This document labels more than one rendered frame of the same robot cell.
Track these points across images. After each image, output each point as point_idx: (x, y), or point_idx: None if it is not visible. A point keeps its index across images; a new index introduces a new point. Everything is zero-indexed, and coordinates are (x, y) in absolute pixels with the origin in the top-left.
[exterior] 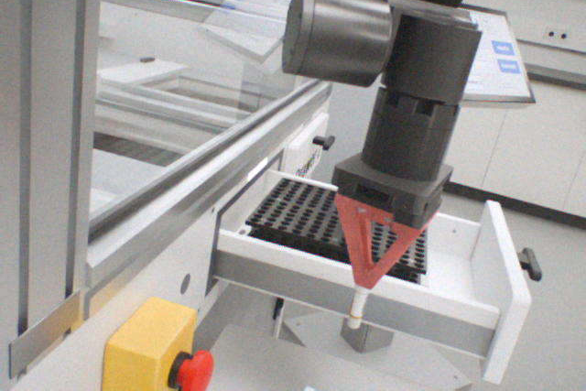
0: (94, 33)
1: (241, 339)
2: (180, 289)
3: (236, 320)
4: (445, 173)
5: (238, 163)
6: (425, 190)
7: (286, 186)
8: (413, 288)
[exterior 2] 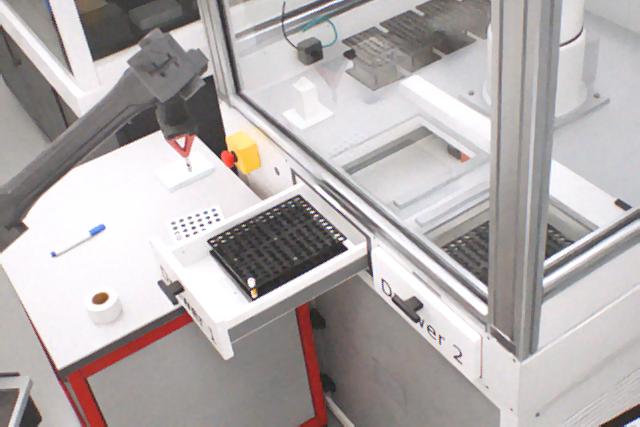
0: (217, 38)
1: None
2: (274, 169)
3: (368, 321)
4: (163, 127)
5: (297, 159)
6: (158, 113)
7: (332, 232)
8: (204, 230)
